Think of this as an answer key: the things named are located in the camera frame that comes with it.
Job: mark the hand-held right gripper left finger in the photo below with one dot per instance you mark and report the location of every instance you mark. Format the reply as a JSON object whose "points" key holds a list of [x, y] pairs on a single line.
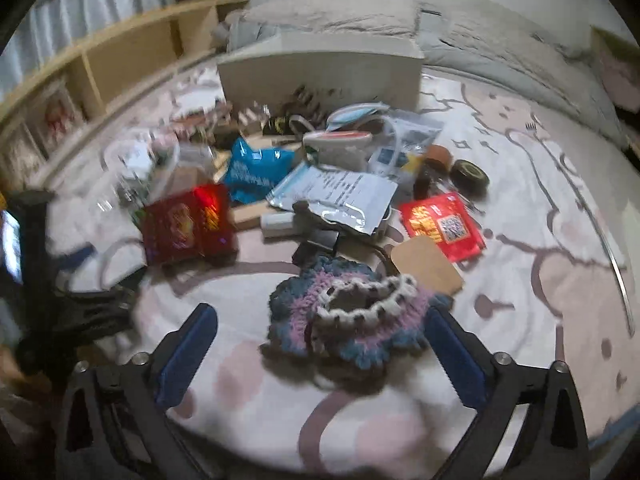
{"points": [[187, 357]]}

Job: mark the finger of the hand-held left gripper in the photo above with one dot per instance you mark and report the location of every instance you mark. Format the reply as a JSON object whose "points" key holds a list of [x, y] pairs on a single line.
{"points": [[75, 257]]}

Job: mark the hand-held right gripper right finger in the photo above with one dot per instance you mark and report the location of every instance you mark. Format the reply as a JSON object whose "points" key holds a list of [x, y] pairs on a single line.
{"points": [[457, 362]]}

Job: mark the white flexible tube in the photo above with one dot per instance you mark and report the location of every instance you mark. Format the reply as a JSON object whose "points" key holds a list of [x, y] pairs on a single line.
{"points": [[120, 243]]}

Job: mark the purple blue crocheted scrunchie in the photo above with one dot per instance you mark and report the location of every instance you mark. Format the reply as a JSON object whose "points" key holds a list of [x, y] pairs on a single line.
{"points": [[350, 350]]}

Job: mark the red box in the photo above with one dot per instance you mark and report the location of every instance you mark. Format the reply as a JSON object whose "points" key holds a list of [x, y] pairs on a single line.
{"points": [[185, 225]]}

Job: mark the white storage box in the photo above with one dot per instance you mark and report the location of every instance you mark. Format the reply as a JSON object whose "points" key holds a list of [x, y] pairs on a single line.
{"points": [[320, 75]]}

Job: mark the figurine display case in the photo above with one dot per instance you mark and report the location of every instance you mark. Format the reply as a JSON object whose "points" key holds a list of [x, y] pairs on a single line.
{"points": [[20, 152], [55, 115]]}

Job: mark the brown paper tag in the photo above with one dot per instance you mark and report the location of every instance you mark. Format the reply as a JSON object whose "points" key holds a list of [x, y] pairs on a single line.
{"points": [[425, 265]]}

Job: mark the red packet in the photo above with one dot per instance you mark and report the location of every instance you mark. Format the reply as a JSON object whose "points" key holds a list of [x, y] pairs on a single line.
{"points": [[440, 225]]}

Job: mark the cartoon printed blanket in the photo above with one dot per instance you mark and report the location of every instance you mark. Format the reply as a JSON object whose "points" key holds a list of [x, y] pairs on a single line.
{"points": [[525, 220]]}

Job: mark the small white bottle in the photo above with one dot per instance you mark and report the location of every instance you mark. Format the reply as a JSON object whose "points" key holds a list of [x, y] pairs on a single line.
{"points": [[279, 225]]}

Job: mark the black round tin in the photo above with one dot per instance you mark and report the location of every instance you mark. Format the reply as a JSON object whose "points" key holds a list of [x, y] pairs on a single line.
{"points": [[470, 175]]}

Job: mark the blue snack packet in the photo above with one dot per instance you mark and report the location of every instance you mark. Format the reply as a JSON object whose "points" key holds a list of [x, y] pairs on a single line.
{"points": [[255, 170]]}

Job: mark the brown leather roll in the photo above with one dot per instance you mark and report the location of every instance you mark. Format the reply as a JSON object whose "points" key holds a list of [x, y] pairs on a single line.
{"points": [[437, 157]]}

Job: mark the wooden bedside shelf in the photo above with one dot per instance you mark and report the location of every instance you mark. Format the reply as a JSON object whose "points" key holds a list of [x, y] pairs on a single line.
{"points": [[135, 55]]}

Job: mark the silver foil document pouch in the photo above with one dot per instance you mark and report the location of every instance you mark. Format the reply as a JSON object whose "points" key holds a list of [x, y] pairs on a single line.
{"points": [[335, 190]]}

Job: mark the clear zip bag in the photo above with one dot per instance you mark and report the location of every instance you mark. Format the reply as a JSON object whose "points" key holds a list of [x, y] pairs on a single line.
{"points": [[410, 140]]}

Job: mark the blue face mask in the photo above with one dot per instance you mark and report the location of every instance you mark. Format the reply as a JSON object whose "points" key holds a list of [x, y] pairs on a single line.
{"points": [[357, 114]]}

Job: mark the grey duvet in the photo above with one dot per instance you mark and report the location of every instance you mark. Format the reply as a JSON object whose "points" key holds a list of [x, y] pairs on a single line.
{"points": [[525, 80]]}

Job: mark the beige quilted blanket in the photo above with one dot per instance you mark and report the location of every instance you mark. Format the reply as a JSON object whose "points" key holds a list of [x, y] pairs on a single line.
{"points": [[340, 10], [500, 35]]}

